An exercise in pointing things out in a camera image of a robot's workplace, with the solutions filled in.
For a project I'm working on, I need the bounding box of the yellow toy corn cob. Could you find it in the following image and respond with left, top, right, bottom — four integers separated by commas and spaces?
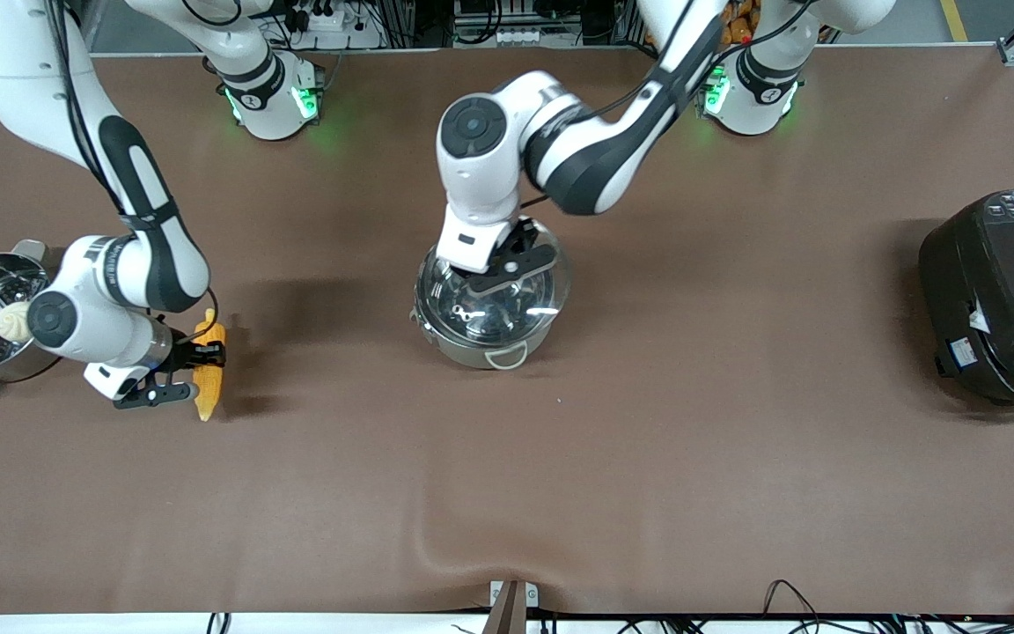
192, 308, 229, 423

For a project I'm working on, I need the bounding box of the glass pot lid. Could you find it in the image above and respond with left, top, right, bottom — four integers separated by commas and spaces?
415, 231, 572, 346

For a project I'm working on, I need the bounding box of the white steamed bun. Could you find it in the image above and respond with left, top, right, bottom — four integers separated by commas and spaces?
0, 302, 33, 344

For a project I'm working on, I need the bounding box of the crate of orange items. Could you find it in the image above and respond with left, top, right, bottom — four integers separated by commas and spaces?
723, 0, 759, 45

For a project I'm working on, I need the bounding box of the black rice cooker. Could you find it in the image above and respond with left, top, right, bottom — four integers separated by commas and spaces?
918, 188, 1014, 417

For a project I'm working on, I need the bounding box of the steel pot with handles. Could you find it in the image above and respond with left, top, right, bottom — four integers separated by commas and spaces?
410, 264, 561, 371

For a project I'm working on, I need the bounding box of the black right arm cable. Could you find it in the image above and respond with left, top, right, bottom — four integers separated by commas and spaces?
42, 0, 134, 221

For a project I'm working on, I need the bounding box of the metal table edge bracket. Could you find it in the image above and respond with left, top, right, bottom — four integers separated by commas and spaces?
489, 579, 540, 634

